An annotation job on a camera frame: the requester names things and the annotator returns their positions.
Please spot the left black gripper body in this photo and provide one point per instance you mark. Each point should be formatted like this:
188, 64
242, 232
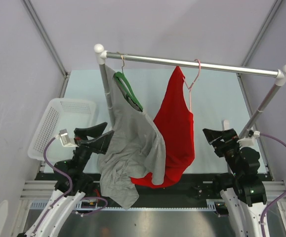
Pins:
82, 153

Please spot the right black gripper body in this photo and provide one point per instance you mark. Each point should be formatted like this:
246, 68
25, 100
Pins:
227, 149

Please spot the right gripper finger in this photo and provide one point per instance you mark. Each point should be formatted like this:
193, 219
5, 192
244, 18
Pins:
213, 137
230, 134

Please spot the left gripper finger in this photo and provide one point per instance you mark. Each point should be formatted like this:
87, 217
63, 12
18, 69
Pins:
97, 143
93, 132

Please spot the grey t shirt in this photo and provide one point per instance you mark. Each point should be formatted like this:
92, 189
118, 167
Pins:
136, 149

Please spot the red t shirt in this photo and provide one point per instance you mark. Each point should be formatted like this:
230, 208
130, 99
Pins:
176, 124

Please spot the green velvet hanger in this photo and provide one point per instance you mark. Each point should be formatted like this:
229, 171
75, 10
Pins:
126, 88

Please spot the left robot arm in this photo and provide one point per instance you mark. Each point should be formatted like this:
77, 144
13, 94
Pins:
72, 184

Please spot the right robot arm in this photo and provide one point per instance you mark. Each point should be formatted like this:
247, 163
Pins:
242, 190

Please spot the white plastic basket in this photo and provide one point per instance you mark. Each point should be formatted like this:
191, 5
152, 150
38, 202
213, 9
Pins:
61, 113

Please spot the silver clothes rack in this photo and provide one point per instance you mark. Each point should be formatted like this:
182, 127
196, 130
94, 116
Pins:
280, 75

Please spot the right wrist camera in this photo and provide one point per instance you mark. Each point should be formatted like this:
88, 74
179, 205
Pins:
249, 137

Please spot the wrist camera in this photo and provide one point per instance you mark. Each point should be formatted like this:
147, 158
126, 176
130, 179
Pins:
66, 141
249, 137

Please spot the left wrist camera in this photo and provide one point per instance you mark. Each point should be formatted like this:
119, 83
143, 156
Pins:
66, 141

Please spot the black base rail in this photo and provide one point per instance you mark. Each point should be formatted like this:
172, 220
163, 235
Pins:
198, 186

